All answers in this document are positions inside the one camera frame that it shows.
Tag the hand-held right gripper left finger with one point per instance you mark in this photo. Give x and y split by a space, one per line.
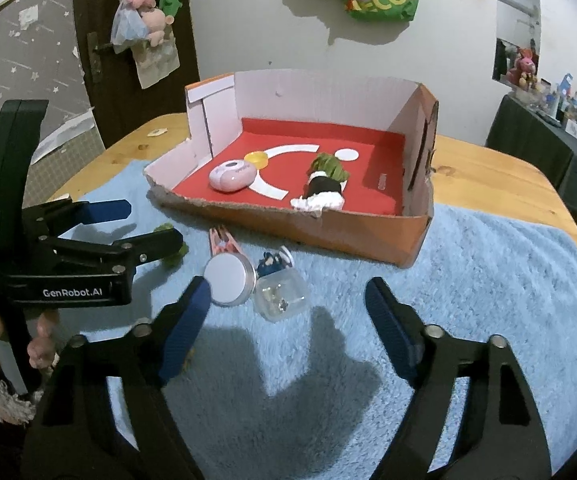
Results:
188 330

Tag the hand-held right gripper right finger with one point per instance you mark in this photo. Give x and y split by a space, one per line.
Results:
391 330

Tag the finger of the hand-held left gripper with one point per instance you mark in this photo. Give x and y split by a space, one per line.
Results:
153 247
106 210

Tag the green fluffy toy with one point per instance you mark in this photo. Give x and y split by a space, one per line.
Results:
331 164
173 260

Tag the pink clothes clip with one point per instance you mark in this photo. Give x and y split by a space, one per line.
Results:
221 242

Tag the clear capsule half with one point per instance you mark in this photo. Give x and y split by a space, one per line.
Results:
283 297

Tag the pink round compact case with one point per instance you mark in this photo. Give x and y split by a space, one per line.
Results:
231 176

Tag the yellow plastic lid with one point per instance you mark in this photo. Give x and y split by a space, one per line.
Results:
257 159

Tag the black white sushi roll toy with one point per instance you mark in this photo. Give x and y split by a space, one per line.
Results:
323 186

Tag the orange cardboard box red inside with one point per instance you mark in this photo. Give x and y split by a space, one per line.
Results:
318 95

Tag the person's left hand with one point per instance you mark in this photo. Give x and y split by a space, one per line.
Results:
43 350

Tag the blue fluffy mat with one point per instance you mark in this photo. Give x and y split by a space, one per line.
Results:
468 285

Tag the small table sticker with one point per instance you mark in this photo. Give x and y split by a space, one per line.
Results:
157 132

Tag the dark brown door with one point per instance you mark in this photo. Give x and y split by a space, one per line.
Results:
98 110

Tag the light blue plastic bag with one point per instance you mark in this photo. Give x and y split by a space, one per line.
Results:
126 30

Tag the pink round plush toy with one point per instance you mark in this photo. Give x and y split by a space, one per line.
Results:
156 27

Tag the green plush toy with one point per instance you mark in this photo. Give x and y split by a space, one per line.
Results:
171 0

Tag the dark cloth covered table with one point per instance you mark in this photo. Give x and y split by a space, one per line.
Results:
533 145

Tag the row of bottles and boxes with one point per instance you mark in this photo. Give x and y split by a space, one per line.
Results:
568 105

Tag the pink toy figure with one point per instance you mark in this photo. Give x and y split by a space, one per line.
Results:
524 65

